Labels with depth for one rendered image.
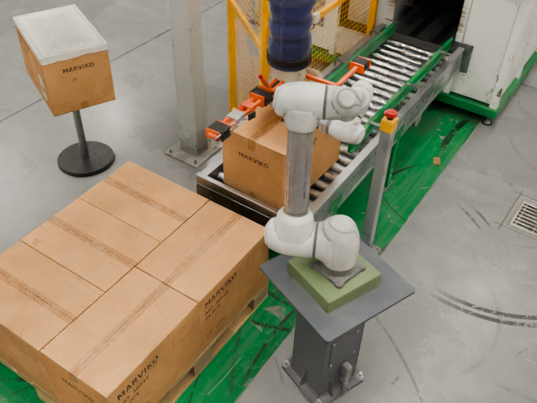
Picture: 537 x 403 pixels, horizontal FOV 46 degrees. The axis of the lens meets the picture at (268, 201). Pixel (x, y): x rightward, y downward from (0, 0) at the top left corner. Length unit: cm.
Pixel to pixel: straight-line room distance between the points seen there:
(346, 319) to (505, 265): 171
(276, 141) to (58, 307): 131
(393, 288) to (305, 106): 96
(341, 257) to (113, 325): 107
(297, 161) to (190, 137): 222
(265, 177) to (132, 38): 324
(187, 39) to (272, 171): 126
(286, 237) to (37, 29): 231
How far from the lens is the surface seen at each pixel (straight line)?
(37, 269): 327
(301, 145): 241
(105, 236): 335
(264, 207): 334
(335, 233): 256
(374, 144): 387
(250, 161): 331
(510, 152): 511
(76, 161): 472
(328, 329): 265
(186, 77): 430
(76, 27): 422
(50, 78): 400
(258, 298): 360
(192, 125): 450
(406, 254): 405
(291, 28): 306
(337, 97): 229
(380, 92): 446
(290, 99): 232
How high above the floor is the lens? 286
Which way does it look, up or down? 42 degrees down
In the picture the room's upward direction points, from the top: 2 degrees clockwise
